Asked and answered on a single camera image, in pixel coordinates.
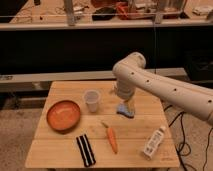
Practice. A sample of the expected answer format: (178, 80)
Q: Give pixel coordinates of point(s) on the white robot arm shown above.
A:
(130, 74)

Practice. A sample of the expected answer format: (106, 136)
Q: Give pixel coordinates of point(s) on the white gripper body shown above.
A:
(130, 105)

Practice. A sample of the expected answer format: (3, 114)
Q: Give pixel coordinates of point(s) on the metal shelf post right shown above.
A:
(159, 11)

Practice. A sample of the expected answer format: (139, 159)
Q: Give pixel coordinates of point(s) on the orange carrot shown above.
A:
(111, 137)

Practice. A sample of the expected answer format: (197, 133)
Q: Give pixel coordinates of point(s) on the orange object on shelf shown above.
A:
(124, 11)

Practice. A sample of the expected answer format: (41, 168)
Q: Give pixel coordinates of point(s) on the clear plastic cup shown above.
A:
(92, 98)

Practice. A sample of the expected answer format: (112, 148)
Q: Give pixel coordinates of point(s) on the metal shelf post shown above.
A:
(68, 4)
(159, 11)

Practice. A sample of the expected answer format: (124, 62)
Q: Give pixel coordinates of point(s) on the blue sponge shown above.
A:
(123, 110)

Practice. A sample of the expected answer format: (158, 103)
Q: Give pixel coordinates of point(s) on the black object on shelf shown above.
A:
(105, 13)

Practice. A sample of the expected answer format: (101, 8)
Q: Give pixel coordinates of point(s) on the orange bowl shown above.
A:
(63, 115)

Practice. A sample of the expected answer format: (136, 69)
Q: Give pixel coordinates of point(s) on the white bottle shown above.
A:
(154, 141)

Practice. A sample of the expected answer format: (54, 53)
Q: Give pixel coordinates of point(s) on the metal shelf post left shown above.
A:
(68, 4)

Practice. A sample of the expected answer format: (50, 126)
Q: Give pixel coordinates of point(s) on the wooden table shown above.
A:
(50, 149)

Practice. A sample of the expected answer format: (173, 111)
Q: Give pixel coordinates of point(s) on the black white striped cloth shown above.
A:
(86, 151)

